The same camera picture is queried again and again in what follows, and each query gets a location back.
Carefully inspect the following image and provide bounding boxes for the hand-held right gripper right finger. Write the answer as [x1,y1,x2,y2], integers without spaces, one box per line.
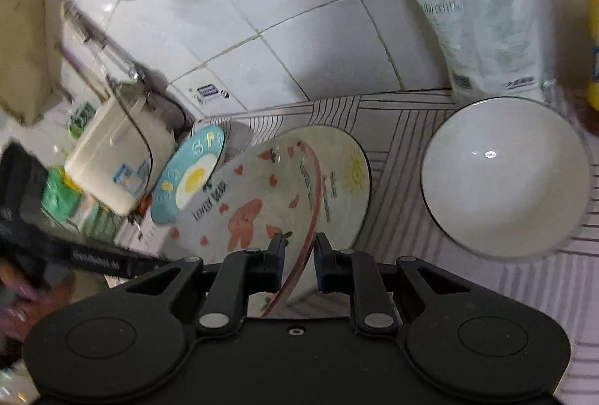
[313,233,471,338]

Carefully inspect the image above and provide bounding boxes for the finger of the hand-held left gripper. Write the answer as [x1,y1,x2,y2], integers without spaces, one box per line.
[44,234,173,280]

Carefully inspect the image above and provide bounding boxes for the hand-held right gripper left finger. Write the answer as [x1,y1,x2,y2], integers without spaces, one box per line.
[125,233,287,338]

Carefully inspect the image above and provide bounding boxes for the white cartoon print plate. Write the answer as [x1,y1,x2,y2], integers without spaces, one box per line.
[171,126,373,318]

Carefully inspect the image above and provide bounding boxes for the blue fried egg plate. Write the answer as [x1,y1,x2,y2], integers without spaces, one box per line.
[150,125,226,225]

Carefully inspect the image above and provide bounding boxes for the white black-rimmed bowl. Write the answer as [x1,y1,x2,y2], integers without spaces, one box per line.
[420,97,591,260]

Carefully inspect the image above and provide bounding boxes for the person's left hand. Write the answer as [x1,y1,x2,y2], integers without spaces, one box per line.
[0,259,72,342]

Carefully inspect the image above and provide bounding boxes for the green packets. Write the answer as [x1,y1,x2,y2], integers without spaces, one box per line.
[41,102,118,242]

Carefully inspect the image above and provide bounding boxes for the cream rice cooker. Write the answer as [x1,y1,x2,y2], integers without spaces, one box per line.
[64,93,176,216]

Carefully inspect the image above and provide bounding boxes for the striped table mat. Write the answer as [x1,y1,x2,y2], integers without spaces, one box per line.
[115,89,599,405]

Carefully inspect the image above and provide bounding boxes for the white plastic salt bag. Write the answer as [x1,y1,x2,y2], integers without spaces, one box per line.
[408,0,546,103]

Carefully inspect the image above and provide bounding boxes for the wall tile sticker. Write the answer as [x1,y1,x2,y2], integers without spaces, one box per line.
[189,83,230,106]

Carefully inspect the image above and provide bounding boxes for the metal wall fixture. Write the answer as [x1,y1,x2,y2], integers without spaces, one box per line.
[61,0,146,87]

